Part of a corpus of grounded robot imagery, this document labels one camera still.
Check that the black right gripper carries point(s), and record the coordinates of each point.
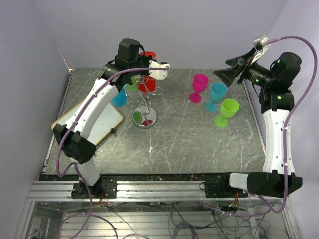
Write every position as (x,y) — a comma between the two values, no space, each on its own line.
(228,75)

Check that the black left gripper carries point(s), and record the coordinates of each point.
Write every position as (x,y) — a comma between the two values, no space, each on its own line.
(147,58)

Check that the red plastic wine glass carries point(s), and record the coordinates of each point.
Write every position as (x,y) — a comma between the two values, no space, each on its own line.
(148,82)

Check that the teal plastic wine glass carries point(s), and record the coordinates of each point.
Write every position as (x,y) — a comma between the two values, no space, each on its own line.
(217,93)

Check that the light green wine glass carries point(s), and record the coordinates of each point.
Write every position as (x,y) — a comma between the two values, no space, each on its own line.
(133,86)

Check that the pink plastic wine glass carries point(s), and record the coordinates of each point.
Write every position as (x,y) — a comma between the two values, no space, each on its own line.
(199,84)

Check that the green plastic wine glass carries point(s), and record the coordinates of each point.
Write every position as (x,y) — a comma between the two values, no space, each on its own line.
(228,109)

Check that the blue plastic wine glass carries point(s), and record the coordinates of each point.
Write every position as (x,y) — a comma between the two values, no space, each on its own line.
(120,99)

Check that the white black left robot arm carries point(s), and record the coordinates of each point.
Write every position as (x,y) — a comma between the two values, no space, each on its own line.
(127,48)

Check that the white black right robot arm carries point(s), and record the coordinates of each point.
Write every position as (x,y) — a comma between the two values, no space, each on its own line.
(277,102)

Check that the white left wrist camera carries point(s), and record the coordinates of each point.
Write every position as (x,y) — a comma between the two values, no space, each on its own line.
(158,71)

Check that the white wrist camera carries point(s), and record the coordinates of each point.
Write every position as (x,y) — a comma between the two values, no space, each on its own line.
(158,71)
(260,47)

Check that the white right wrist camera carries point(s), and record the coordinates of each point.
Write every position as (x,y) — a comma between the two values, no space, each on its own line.
(260,47)

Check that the white board yellow frame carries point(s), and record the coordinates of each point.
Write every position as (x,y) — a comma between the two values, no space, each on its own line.
(109,119)

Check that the aluminium rail frame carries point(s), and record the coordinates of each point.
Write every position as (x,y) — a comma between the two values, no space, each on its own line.
(152,206)

